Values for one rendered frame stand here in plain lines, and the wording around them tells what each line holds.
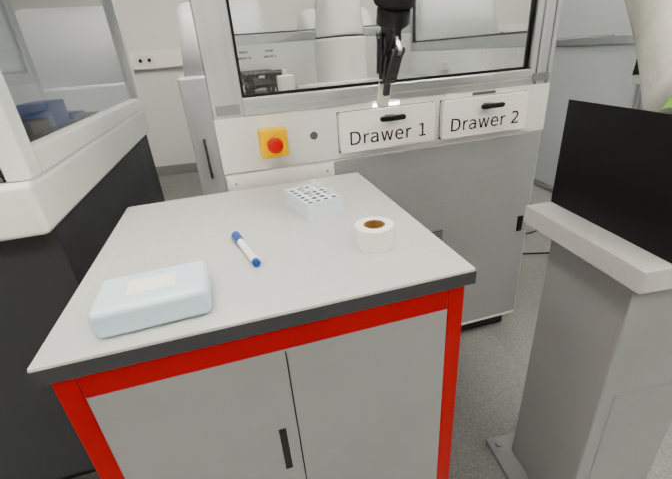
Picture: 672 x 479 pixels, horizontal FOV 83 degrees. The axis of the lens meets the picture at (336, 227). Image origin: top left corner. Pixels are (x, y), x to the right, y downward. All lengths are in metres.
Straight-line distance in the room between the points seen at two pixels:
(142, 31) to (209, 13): 3.34
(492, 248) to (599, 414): 0.71
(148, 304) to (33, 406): 0.75
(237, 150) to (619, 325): 0.91
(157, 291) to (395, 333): 0.36
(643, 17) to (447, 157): 0.55
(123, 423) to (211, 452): 0.15
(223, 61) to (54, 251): 0.57
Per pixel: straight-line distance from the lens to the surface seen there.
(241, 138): 1.06
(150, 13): 4.36
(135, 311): 0.57
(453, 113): 1.22
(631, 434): 1.09
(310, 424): 0.73
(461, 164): 1.29
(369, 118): 1.10
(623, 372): 0.92
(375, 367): 0.68
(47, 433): 1.34
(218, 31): 1.04
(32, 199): 0.90
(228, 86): 1.04
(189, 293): 0.56
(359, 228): 0.66
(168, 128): 4.40
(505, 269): 1.59
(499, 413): 1.45
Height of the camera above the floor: 1.08
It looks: 25 degrees down
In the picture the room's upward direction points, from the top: 5 degrees counter-clockwise
